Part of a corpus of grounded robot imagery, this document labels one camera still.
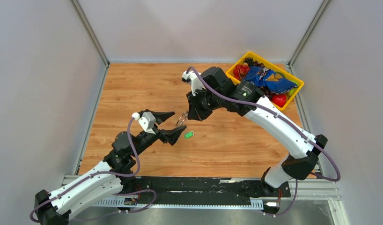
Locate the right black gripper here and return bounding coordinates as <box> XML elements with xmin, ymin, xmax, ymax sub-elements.
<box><xmin>187</xmin><ymin>85</ymin><xmax>224</xmax><ymax>121</ymax></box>

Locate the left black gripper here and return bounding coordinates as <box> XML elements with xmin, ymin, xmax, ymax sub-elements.
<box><xmin>131</xmin><ymin>109</ymin><xmax>186</xmax><ymax>158</ymax></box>

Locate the silver metal keyring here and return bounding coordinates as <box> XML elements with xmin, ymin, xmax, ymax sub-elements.
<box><xmin>175</xmin><ymin>111</ymin><xmax>189</xmax><ymax>128</ymax></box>

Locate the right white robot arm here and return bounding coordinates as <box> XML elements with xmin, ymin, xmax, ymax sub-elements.
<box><xmin>182</xmin><ymin>67</ymin><xmax>327</xmax><ymax>196</ymax></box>

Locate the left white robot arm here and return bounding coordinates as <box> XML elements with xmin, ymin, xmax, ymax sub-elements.
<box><xmin>29</xmin><ymin>109</ymin><xmax>187</xmax><ymax>225</ymax></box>

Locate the green key tag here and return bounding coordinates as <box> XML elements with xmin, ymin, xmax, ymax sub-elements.
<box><xmin>184</xmin><ymin>131</ymin><xmax>194</xmax><ymax>139</ymax></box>

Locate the yellow plastic basket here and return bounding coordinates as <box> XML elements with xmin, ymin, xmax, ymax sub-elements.
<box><xmin>226</xmin><ymin>52</ymin><xmax>304</xmax><ymax>111</ymax></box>

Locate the dark grape bunch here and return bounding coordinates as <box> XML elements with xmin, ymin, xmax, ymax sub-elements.
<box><xmin>244</xmin><ymin>57</ymin><xmax>273</xmax><ymax>99</ymax></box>

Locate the blue snack bag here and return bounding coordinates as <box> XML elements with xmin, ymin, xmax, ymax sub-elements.
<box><xmin>243</xmin><ymin>66</ymin><xmax>299</xmax><ymax>94</ymax></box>

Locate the red apple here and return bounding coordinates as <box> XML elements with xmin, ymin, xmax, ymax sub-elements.
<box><xmin>271</xmin><ymin>94</ymin><xmax>287</xmax><ymax>107</ymax></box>

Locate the green fruit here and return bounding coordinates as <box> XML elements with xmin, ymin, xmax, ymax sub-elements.
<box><xmin>287</xmin><ymin>80</ymin><xmax>299</xmax><ymax>98</ymax></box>

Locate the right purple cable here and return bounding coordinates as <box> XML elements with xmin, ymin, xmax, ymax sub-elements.
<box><xmin>185</xmin><ymin>66</ymin><xmax>342</xmax><ymax>218</ymax></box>

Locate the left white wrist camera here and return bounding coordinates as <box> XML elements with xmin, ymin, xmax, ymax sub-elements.
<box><xmin>132</xmin><ymin>112</ymin><xmax>156</xmax><ymax>135</ymax></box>

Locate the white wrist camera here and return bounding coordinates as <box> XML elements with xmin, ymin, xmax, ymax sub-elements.
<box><xmin>132</xmin><ymin>112</ymin><xmax>156</xmax><ymax>135</ymax></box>
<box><xmin>182</xmin><ymin>71</ymin><xmax>204</xmax><ymax>96</ymax></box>

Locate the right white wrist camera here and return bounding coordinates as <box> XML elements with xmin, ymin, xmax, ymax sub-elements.
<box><xmin>182</xmin><ymin>71</ymin><xmax>204</xmax><ymax>96</ymax></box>

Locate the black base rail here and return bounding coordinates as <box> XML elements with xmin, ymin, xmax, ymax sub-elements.
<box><xmin>86</xmin><ymin>176</ymin><xmax>291</xmax><ymax>210</ymax></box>

